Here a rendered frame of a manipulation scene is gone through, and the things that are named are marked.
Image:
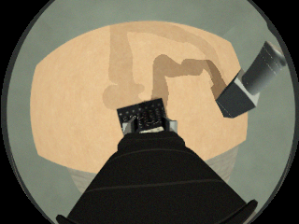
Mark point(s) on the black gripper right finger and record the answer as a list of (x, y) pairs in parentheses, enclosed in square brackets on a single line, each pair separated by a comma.
[(170, 125)]

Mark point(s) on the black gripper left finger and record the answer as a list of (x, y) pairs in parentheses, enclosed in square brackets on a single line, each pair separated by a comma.
[(130, 126)]

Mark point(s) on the black lighting desk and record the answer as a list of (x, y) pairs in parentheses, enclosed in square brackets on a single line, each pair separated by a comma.
[(150, 112)]

